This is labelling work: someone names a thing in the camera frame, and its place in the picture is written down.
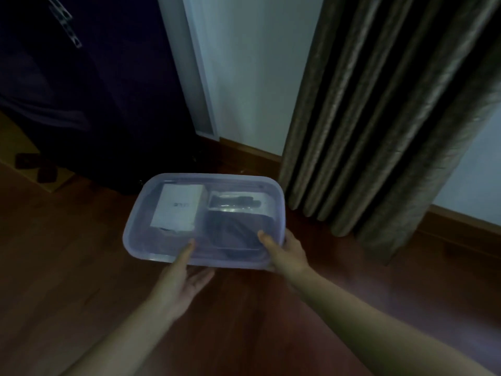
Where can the person's right thumb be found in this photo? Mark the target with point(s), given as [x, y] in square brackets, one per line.
[267, 241]

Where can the person's right forearm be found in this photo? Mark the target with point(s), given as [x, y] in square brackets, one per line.
[375, 328]

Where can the person's right hand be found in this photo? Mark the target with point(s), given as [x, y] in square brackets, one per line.
[287, 256]

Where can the clear packet with black item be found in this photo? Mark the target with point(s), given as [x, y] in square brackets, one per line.
[237, 202]

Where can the grey-brown pleated curtain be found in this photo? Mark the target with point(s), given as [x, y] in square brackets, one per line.
[391, 113]

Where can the person's left thumb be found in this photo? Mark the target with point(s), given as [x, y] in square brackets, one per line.
[186, 252]

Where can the dark blue wardrobe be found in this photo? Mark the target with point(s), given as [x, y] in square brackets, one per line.
[98, 82]

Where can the dark slipper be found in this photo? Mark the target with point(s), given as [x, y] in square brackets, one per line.
[37, 166]

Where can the person's left hand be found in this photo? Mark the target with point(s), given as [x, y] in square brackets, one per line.
[177, 281]

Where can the wooden skirting board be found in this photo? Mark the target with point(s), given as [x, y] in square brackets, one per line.
[462, 227]

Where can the white cardboard box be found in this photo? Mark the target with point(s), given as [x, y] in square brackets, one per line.
[178, 207]

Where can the white door frame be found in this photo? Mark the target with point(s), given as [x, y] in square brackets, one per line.
[195, 66]

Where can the translucent plastic storage box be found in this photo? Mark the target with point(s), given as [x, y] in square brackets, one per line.
[203, 221]

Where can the person's left forearm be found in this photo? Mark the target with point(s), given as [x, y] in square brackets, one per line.
[117, 340]

